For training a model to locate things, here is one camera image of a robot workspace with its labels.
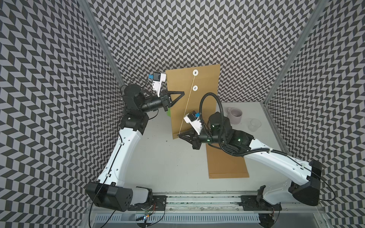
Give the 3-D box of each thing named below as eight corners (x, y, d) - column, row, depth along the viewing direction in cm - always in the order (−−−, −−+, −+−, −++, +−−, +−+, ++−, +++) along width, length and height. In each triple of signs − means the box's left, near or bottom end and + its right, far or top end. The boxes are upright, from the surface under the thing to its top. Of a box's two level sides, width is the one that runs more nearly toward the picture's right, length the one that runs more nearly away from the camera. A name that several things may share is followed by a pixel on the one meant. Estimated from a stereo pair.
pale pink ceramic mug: (229, 124, 106) (231, 118, 100) (226, 112, 113) (228, 107, 108) (241, 124, 106) (244, 118, 101) (238, 112, 113) (240, 107, 108)
